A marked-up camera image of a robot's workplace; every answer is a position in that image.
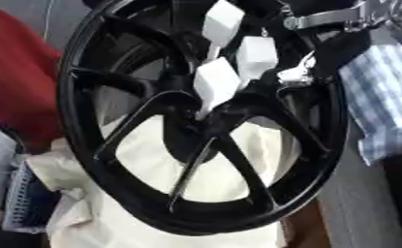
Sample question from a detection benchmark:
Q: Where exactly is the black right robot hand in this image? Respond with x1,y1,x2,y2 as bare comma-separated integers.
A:
273,29,377,87

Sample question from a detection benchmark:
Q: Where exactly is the black spoked wheel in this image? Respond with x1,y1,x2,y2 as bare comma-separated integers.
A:
54,0,350,237

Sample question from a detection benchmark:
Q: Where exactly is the blue white checked cloth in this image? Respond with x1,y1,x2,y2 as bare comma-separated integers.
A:
337,42,402,167

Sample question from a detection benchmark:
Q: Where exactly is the cream cloth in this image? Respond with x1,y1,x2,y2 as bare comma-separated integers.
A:
25,114,302,248

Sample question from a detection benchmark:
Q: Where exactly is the red fabric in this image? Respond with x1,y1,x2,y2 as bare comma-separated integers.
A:
0,0,65,154

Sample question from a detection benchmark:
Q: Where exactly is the grey pierced basket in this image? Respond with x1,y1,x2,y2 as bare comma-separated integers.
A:
0,160,62,234

